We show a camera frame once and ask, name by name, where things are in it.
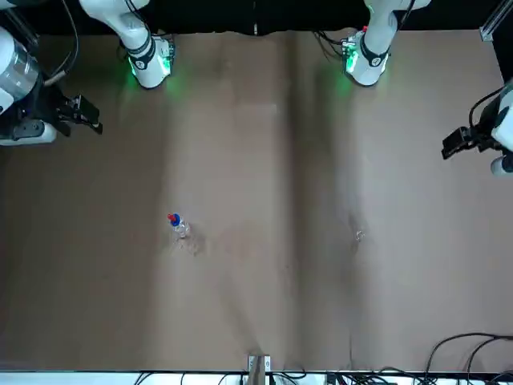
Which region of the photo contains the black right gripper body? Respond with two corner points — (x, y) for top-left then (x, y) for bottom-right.
(16, 79), (65, 124)

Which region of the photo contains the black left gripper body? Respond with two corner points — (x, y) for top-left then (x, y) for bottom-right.
(472, 120), (502, 156)

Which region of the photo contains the clear bottle blue cap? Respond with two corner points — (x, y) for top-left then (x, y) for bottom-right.
(171, 216), (192, 241)

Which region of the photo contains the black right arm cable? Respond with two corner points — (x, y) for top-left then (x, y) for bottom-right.
(43, 0), (79, 86)

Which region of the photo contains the silver aluminium frame post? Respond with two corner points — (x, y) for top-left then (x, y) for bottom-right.
(246, 354), (272, 385)
(479, 0), (513, 42)

